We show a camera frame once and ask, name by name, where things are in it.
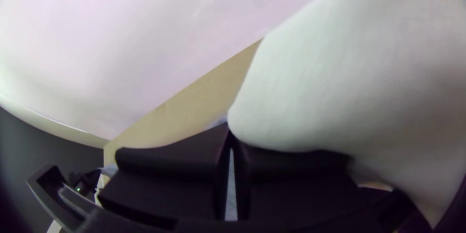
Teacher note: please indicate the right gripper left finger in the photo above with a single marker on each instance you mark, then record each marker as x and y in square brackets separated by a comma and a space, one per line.
[164, 182]

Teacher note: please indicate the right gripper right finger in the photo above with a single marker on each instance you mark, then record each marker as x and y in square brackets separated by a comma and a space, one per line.
[298, 193]

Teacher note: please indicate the blue-grey t-shirt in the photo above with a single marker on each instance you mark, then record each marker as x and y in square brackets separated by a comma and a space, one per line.
[231, 189]

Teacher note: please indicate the pile of folded clothes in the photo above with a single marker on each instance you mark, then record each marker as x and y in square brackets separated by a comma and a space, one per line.
[346, 62]

